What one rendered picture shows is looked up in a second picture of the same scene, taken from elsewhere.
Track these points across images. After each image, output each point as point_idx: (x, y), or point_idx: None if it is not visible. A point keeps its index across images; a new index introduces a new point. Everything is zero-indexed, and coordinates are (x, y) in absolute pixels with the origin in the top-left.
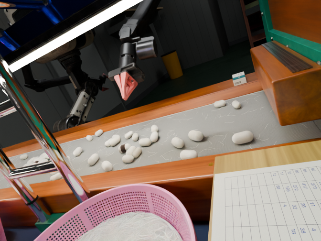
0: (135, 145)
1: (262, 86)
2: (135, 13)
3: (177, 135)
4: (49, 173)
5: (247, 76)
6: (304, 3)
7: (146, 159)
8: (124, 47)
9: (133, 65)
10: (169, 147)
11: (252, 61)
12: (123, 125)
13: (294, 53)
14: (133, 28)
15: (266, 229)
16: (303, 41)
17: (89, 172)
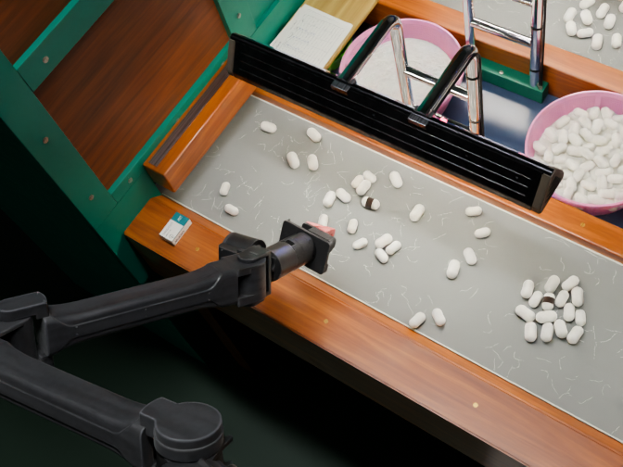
0: (357, 212)
1: (216, 133)
2: (196, 281)
3: (304, 189)
4: (499, 246)
5: (159, 236)
6: (184, 68)
7: (351, 168)
8: (274, 246)
9: (288, 219)
10: (323, 171)
11: (174, 176)
12: (365, 307)
13: (199, 95)
14: (234, 257)
15: (314, 45)
16: (195, 86)
17: (423, 195)
